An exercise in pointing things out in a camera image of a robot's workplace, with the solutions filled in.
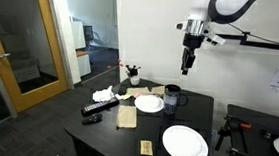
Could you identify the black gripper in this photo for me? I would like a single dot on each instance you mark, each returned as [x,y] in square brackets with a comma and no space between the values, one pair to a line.
[193,42]

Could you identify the black speckled mug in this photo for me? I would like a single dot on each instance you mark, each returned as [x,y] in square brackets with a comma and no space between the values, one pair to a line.
[171,99]

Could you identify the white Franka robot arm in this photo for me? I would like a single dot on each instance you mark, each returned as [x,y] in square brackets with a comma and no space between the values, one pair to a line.
[230,3]

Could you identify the brown paper bag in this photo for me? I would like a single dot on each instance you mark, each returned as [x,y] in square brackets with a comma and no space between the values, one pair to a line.
[158,90]
[139,91]

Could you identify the white round plate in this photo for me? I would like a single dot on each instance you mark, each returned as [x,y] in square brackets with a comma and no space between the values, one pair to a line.
[185,144]
[149,103]

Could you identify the white bowl vase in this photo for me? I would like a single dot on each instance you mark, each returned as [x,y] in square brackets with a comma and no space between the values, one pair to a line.
[135,80]

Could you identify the pink sticky note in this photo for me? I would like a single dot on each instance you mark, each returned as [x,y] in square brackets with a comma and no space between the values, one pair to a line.
[137,95]

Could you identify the black remote control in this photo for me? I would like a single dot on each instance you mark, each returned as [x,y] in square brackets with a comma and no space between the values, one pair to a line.
[122,90]

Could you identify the white paper napkin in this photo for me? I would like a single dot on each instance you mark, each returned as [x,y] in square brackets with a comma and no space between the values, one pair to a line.
[123,96]

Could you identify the beige napkin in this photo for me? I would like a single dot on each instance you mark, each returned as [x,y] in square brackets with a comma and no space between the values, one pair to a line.
[126,116]

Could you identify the black perforated breadboard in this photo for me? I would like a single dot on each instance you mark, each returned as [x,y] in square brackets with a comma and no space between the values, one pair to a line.
[259,121]

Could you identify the crumpled white tissue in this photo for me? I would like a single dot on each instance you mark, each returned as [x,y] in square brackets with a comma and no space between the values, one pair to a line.
[103,94]

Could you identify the yellow sticky note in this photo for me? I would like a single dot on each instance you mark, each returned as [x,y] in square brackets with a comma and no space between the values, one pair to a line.
[146,147]

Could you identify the long remote with grey buttons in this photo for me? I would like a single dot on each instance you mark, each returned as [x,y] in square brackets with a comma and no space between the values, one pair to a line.
[99,106]

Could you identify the black office chair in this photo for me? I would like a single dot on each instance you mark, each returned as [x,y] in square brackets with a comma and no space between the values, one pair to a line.
[89,35]

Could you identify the small black remote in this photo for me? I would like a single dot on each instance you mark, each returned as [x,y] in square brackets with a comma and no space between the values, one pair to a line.
[92,118]

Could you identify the white cabinet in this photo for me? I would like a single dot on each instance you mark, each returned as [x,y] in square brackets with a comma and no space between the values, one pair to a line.
[79,36]

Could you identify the wooden door with glass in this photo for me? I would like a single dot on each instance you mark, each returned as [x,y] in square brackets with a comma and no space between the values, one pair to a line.
[2,77]

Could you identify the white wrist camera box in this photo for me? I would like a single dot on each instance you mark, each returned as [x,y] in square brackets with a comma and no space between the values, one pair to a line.
[217,39]

